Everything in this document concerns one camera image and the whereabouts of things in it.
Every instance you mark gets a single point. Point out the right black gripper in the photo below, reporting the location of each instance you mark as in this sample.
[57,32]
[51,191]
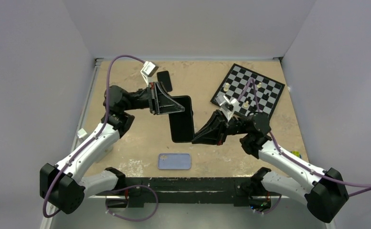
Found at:
[214,132]

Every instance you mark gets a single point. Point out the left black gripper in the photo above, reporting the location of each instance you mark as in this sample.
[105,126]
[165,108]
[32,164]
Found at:
[160,102]

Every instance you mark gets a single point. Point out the bare black phone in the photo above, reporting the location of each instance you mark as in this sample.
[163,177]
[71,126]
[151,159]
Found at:
[164,78]

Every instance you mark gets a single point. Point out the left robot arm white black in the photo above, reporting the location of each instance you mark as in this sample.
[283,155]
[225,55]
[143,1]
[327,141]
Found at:
[63,185]

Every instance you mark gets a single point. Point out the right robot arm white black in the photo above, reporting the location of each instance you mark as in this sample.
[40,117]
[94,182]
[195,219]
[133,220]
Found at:
[322,191]

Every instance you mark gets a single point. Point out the white chess piece left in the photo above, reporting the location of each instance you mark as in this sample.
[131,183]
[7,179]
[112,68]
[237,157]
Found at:
[226,87]

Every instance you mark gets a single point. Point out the black white chessboard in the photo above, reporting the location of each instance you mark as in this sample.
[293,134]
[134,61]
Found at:
[243,85]

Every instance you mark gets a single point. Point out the colourful toy car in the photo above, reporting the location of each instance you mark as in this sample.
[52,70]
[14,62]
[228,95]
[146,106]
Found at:
[296,153]

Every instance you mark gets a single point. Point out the small white box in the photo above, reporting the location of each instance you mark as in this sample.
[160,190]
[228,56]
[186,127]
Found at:
[81,134]

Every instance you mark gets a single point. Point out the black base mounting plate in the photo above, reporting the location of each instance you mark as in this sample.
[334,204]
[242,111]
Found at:
[237,191]

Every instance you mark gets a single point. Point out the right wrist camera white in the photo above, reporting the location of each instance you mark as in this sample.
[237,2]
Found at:
[227,106]

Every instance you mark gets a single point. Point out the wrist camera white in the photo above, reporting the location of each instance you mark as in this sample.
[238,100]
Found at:
[227,106]
[148,70]

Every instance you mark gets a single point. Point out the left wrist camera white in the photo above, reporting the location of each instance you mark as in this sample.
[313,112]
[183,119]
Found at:
[148,70]

